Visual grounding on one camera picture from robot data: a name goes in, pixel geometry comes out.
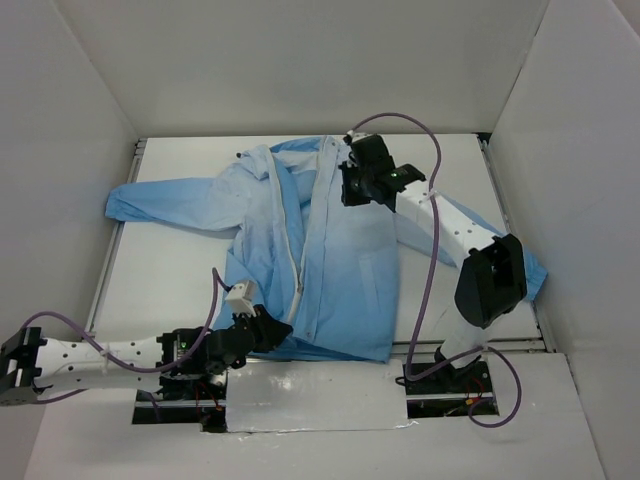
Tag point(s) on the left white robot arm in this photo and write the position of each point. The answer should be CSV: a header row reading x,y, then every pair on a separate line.
x,y
40,370

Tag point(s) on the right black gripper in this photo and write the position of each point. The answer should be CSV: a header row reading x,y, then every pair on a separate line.
x,y
353,182

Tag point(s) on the light blue zip jacket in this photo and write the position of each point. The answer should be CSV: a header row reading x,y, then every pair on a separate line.
x,y
329,271

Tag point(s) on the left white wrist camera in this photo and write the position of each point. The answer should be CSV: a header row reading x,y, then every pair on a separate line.
x,y
240,298

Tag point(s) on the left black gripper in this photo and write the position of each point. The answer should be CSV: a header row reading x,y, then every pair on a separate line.
x,y
261,329

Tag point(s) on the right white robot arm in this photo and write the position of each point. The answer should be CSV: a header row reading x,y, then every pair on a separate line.
x,y
491,281

